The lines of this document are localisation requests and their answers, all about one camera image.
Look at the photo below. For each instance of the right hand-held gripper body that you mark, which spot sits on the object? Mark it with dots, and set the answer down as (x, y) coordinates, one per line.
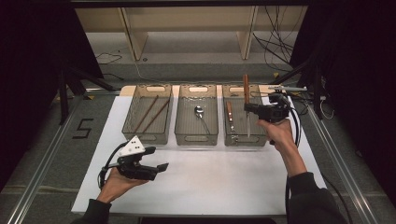
(275, 112)

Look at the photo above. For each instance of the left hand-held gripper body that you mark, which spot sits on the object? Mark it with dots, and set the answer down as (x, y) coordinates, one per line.
(132, 147)

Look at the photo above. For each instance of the translucent grey storage bin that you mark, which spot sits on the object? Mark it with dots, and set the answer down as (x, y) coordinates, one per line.
(239, 93)
(149, 118)
(190, 124)

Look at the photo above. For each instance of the brown wooden chopstick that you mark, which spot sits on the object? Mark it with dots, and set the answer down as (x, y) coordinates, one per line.
(146, 113)
(157, 115)

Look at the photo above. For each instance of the metal spoon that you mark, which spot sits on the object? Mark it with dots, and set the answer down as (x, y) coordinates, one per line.
(198, 111)

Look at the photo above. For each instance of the person's right hand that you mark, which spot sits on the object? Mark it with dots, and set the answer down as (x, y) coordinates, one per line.
(280, 133)

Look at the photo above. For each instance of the person's left hand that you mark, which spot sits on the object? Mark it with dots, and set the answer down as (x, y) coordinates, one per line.
(113, 186)

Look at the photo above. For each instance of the black metal stand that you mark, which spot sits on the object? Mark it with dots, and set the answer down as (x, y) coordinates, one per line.
(317, 93)
(63, 99)

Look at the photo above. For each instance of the black curtain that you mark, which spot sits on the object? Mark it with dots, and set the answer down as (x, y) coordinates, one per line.
(31, 62)
(358, 62)

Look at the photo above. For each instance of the light wooden shelf unit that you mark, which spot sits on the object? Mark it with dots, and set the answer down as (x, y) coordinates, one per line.
(186, 18)

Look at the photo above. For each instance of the aluminium floor rail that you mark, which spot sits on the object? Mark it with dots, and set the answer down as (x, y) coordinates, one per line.
(40, 168)
(339, 161)

